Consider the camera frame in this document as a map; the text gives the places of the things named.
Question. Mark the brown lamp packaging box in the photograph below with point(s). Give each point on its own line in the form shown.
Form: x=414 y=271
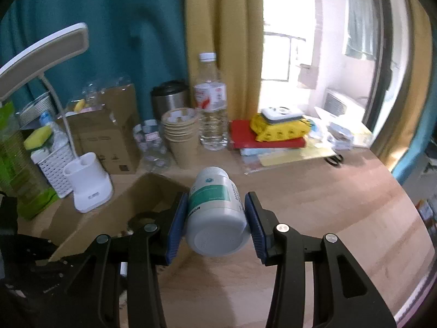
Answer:
x=106 y=129

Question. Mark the hanging clothes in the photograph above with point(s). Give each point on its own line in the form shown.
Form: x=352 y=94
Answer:
x=362 y=29

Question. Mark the yellow snack package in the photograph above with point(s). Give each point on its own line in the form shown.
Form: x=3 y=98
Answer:
x=283 y=131

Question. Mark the white scale device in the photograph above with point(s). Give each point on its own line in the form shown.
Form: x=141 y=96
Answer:
x=275 y=115

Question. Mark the yellow green sponge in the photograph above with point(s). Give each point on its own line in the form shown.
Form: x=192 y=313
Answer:
x=38 y=138

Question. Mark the black scissors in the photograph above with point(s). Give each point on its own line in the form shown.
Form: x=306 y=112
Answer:
x=335 y=160

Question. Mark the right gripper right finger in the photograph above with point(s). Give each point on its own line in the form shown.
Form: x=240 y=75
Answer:
x=344 y=295

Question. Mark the stainless steel thermos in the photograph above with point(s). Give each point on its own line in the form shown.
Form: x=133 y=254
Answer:
x=169 y=95

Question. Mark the green paper cup package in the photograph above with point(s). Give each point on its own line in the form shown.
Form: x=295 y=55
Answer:
x=20 y=177

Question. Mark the cardboard box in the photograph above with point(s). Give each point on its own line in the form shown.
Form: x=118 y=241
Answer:
x=73 y=231

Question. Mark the clear water bottle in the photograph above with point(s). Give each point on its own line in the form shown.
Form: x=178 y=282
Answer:
x=210 y=94

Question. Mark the teal curtain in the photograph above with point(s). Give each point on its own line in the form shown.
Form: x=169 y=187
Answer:
x=142 y=40

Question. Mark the white desk lamp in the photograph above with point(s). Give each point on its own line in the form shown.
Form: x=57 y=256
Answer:
x=91 y=184

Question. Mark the white pill bottle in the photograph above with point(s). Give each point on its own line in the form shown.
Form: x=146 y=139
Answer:
x=216 y=224

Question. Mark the white perforated plastic basket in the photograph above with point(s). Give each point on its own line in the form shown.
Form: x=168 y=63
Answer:
x=52 y=165

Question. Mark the stack of brown paper cups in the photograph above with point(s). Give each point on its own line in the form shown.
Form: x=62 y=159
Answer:
x=181 y=130

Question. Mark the red book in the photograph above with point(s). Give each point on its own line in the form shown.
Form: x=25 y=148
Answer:
x=242 y=137

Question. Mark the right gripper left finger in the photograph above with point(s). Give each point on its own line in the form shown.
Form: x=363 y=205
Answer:
x=154 y=244

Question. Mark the yellow curtain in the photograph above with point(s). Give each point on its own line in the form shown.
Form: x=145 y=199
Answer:
x=234 y=30

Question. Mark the clear patterned glass jar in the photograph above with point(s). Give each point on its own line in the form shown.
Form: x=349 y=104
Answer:
x=151 y=143

